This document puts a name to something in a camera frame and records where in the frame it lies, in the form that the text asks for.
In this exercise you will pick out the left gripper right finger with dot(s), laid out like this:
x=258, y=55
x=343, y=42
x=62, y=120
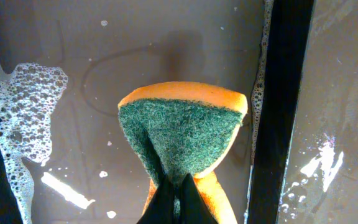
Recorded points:
x=193, y=209

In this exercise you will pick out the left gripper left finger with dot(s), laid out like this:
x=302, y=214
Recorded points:
x=159, y=207

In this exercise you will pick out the green and orange sponge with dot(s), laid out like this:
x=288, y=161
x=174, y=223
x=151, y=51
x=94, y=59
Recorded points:
x=180, y=128

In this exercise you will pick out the large brown serving tray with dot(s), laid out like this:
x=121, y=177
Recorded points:
x=321, y=179

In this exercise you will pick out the small black water tray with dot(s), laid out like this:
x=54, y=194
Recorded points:
x=107, y=49

